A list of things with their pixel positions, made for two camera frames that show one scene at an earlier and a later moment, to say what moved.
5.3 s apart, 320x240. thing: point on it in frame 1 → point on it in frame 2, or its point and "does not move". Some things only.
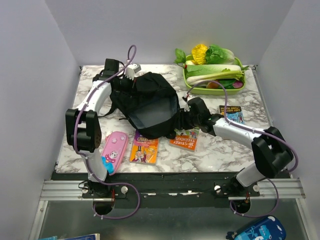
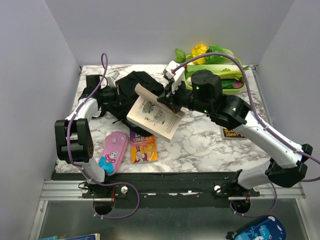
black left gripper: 131,85 → 117,100
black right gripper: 182,123 → 171,99
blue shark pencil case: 268,228 does not move
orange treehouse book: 185,139 → 154,116
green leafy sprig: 180,58 does not move
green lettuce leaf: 217,55 does not move
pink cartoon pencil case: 113,151 does not move
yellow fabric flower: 199,53 does not move
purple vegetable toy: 237,84 does not move
